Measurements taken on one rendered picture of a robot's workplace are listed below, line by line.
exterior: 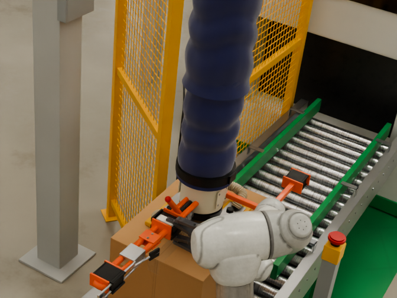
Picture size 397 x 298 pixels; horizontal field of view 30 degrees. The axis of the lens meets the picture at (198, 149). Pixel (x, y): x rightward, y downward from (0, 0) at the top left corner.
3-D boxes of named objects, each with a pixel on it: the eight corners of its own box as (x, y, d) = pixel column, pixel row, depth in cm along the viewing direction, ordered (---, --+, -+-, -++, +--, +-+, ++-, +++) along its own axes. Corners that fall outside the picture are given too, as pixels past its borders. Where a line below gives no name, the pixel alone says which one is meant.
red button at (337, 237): (330, 235, 291) (332, 227, 289) (347, 242, 288) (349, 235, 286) (323, 245, 286) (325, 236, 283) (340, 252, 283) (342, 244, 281)
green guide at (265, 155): (304, 105, 474) (306, 93, 469) (319, 110, 470) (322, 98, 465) (169, 230, 354) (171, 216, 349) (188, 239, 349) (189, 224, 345)
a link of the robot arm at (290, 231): (296, 211, 210) (251, 217, 207) (317, 197, 193) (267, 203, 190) (306, 257, 207) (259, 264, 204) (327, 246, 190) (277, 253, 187)
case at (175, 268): (183, 237, 343) (191, 166, 321) (260, 272, 328) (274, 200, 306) (106, 314, 297) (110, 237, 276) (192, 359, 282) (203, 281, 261)
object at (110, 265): (104, 270, 245) (105, 259, 243) (123, 279, 243) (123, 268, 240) (89, 284, 239) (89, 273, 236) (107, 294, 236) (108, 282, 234)
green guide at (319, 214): (384, 133, 453) (387, 121, 448) (400, 139, 449) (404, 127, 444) (269, 277, 333) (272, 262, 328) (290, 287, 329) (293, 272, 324)
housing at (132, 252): (129, 252, 255) (130, 242, 252) (146, 260, 252) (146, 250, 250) (117, 263, 250) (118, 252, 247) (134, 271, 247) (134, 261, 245)
